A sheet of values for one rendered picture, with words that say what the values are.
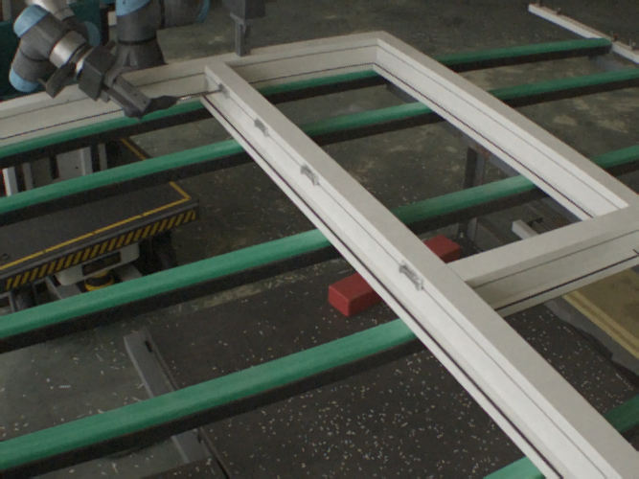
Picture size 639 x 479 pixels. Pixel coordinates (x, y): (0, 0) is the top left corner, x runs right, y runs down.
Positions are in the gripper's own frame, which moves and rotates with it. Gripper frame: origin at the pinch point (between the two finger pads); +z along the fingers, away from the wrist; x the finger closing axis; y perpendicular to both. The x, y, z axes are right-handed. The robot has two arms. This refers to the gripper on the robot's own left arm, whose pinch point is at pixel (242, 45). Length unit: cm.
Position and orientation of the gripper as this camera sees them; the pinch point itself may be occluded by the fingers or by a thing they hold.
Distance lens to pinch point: 173.4
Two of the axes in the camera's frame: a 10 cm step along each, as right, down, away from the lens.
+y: 8.9, -2.4, 4.0
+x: -4.6, -5.1, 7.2
